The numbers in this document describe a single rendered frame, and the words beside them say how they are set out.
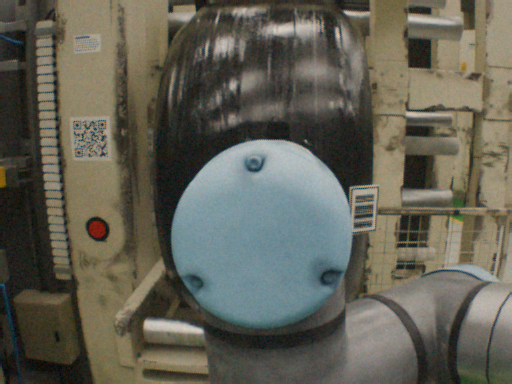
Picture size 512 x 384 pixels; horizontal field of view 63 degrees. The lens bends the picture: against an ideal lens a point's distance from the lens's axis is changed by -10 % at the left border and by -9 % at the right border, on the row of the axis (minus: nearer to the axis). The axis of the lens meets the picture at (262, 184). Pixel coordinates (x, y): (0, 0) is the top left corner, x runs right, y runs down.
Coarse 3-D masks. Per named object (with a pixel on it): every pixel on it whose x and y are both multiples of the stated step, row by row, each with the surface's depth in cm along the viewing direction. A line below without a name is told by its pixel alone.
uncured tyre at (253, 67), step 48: (288, 0) 68; (192, 48) 59; (240, 48) 57; (288, 48) 57; (336, 48) 57; (192, 96) 55; (240, 96) 55; (288, 96) 54; (336, 96) 54; (192, 144) 55; (336, 144) 54
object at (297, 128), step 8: (240, 128) 39; (256, 128) 33; (264, 128) 33; (272, 128) 33; (280, 128) 33; (288, 128) 33; (296, 128) 32; (304, 128) 38; (312, 128) 38; (320, 128) 38; (240, 136) 39; (256, 136) 33; (264, 136) 33; (272, 136) 33; (280, 136) 33; (288, 136) 33; (296, 136) 32; (304, 136) 42; (320, 136) 38; (304, 144) 38; (320, 144) 38; (312, 152) 38; (320, 152) 38
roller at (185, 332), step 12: (144, 324) 74; (156, 324) 74; (168, 324) 74; (180, 324) 74; (192, 324) 74; (144, 336) 73; (156, 336) 73; (168, 336) 73; (180, 336) 73; (192, 336) 73; (204, 336) 73
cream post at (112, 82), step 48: (96, 0) 70; (144, 0) 80; (144, 48) 82; (96, 96) 73; (144, 96) 83; (144, 144) 84; (96, 192) 77; (144, 192) 85; (96, 240) 79; (144, 240) 85; (96, 288) 81; (96, 336) 83
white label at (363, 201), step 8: (352, 192) 54; (360, 192) 54; (368, 192) 55; (376, 192) 55; (352, 200) 54; (360, 200) 55; (368, 200) 55; (376, 200) 55; (352, 208) 55; (360, 208) 55; (368, 208) 55; (376, 208) 56; (352, 216) 55; (360, 216) 55; (368, 216) 56; (376, 216) 56; (352, 224) 55; (360, 224) 56; (368, 224) 56; (376, 224) 56; (360, 232) 56
